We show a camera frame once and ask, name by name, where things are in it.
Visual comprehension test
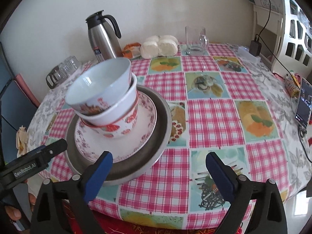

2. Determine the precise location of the white power strip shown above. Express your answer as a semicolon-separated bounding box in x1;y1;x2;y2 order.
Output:
238;46;261;64

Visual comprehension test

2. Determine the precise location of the smartphone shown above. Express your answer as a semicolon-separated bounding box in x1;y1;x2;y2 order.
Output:
295;78;312;129

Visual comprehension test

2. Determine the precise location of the orange snack packet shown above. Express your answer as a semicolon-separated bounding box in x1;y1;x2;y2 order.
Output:
122;42;141;60

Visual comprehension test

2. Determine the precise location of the stainless steel thermos jug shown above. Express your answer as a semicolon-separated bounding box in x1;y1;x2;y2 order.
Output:
86;10;123;62

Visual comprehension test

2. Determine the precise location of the clear glass mug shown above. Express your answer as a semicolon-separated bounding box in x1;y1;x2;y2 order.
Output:
185;26;209;56

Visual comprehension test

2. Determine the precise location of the light blue floral bowl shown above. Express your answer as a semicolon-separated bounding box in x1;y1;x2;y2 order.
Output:
65;58;131;116

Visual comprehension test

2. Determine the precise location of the crumpled beige paper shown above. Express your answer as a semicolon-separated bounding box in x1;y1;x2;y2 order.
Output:
15;126;28;157

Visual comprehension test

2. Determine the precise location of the red rimmed white bowl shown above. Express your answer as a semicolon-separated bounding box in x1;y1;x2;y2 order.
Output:
80;93;139;138

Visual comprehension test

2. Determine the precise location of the tray of glass cups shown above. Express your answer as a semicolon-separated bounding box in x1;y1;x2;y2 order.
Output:
59;56;82;78

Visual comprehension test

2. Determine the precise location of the small glass teapot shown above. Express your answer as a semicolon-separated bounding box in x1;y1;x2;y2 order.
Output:
45;66;65;89

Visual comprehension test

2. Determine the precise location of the colourful snack tube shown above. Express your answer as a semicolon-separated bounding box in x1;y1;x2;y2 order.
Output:
284;74;299;98

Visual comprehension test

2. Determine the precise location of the left human hand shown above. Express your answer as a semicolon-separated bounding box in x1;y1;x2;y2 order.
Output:
4;192;37;222

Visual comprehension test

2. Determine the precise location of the floral pink rimmed plate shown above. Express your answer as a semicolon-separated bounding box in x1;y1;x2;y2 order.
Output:
74;91;157;163

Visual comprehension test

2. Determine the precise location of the white square bowl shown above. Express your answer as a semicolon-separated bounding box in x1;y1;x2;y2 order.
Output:
74;73;137;127

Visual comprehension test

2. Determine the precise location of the black charging cable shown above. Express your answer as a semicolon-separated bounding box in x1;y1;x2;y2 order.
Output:
253;0;312;164

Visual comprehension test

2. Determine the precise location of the black power adapter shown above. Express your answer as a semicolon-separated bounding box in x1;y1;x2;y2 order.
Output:
249;40;262;57

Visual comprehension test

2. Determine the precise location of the bag of white buns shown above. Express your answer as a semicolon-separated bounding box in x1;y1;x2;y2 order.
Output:
140;35;179;59

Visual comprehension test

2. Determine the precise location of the white shelf unit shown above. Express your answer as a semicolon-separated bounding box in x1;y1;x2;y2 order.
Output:
253;0;311;77

